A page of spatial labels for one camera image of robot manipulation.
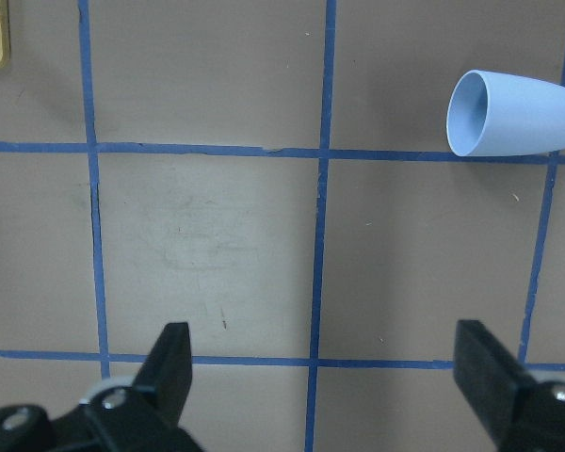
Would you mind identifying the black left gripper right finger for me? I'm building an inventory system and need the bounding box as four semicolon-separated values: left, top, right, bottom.
453;319;565;451

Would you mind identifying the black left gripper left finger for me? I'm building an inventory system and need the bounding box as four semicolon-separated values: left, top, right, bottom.
0;322;201;451

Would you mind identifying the light blue plastic cup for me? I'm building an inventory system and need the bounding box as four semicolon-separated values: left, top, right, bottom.
445;70;565;157

